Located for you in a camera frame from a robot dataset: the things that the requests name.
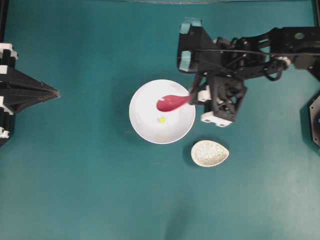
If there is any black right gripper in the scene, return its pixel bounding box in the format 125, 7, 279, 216
188, 74, 247, 128

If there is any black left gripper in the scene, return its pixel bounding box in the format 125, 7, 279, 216
0, 42, 60, 147

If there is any pink plastic spoon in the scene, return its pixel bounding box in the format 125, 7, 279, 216
154, 92, 194, 113

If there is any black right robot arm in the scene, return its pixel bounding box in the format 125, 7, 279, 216
179, 27, 320, 128

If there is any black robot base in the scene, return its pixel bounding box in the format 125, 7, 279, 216
299, 91, 320, 153

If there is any yellow hexagonal prism block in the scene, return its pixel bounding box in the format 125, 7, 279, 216
157, 116, 166, 124

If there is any white round bowl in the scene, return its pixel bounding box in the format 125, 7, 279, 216
128, 79, 197, 145

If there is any speckled teardrop ceramic dish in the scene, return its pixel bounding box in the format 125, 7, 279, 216
190, 140, 230, 168

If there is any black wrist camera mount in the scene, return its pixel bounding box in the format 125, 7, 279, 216
177, 17, 226, 74

